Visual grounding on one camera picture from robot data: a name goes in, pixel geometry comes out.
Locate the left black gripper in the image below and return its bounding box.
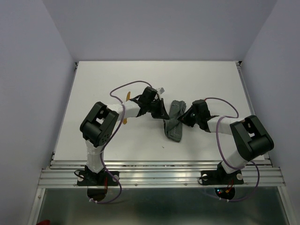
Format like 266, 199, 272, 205
147, 98, 169, 120

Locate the grey cloth napkin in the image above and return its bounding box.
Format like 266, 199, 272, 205
164, 100, 186, 143

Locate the gold knife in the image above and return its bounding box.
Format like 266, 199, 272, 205
123, 91, 131, 125

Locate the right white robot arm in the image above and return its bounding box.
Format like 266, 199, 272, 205
178, 99, 274, 186

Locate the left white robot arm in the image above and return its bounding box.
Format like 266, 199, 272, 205
75, 86, 169, 185

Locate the red object at corner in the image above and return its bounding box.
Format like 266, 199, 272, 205
36, 219, 51, 225

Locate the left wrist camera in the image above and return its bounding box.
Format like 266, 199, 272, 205
157, 87, 165, 95

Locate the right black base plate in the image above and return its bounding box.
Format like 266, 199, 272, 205
198, 170, 244, 186

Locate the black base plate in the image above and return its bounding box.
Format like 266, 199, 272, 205
74, 170, 119, 187
198, 170, 244, 186

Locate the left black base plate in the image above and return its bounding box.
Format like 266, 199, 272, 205
74, 170, 119, 187

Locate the aluminium mounting rail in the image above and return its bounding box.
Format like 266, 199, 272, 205
38, 160, 285, 188

